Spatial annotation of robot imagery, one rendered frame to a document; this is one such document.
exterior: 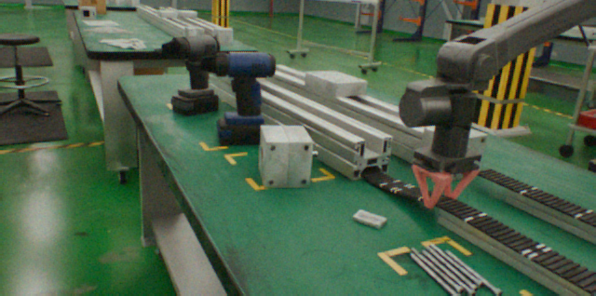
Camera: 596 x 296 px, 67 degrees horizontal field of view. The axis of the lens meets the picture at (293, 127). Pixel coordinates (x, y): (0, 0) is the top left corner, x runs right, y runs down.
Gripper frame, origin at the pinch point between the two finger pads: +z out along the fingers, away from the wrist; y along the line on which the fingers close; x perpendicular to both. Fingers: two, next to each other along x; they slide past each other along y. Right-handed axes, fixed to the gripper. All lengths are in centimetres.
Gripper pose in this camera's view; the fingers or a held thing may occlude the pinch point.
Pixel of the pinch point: (439, 200)
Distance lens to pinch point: 84.9
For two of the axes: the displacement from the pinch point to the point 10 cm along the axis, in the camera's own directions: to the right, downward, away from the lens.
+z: -0.7, 9.5, 3.0
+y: -8.5, 1.0, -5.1
